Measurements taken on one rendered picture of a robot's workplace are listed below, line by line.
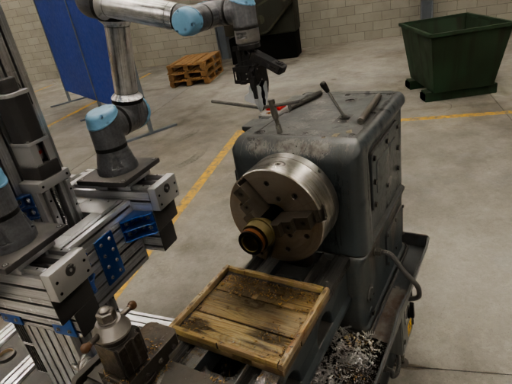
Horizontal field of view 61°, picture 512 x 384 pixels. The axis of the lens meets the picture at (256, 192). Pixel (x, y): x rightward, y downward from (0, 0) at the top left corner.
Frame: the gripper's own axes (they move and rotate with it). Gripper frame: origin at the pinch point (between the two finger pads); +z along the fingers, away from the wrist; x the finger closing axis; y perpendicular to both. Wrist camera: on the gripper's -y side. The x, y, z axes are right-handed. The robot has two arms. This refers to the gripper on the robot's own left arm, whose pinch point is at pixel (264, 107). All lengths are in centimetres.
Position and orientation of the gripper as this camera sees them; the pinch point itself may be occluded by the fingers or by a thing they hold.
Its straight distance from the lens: 143.4
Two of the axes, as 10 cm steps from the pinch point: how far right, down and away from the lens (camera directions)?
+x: -4.9, 4.5, -7.4
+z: 1.5, 8.9, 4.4
